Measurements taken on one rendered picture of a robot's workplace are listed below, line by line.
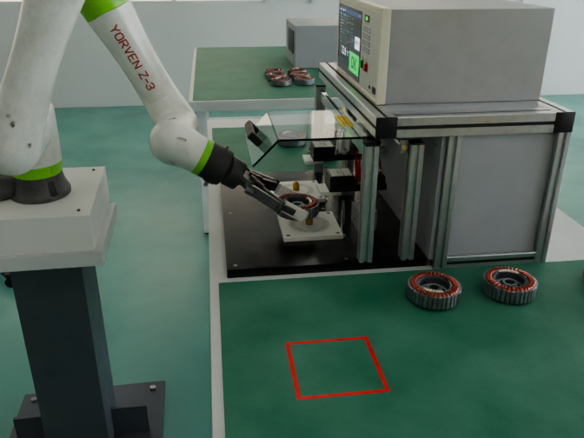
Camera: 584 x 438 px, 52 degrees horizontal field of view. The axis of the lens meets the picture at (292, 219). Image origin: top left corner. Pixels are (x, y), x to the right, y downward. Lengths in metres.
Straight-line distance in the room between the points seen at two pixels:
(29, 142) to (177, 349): 1.26
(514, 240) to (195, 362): 1.33
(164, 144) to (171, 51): 4.81
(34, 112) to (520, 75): 1.07
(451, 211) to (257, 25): 4.94
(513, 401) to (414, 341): 0.21
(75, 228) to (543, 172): 1.11
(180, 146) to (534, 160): 0.80
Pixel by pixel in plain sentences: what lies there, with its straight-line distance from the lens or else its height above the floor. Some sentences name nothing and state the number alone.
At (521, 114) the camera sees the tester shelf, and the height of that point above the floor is 1.11.
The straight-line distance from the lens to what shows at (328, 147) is 1.70.
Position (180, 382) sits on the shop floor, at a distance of 2.27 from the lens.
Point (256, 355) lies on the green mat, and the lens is 1.12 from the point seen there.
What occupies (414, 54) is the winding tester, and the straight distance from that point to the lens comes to 1.36.
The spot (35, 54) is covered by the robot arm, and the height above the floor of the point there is 1.24.
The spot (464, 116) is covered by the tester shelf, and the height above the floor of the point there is 1.11.
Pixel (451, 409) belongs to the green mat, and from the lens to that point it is 1.04.
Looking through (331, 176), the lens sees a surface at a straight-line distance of 1.47.
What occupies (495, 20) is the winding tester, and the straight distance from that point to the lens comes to 1.42.
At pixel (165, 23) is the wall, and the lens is 6.15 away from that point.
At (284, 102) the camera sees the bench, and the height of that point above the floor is 0.73.
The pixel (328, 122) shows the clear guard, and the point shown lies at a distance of 1.40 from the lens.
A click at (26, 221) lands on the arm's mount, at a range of 1.55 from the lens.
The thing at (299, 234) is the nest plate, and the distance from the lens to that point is 1.49.
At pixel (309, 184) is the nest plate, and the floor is 0.78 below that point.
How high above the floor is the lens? 1.43
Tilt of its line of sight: 24 degrees down
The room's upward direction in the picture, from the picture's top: straight up
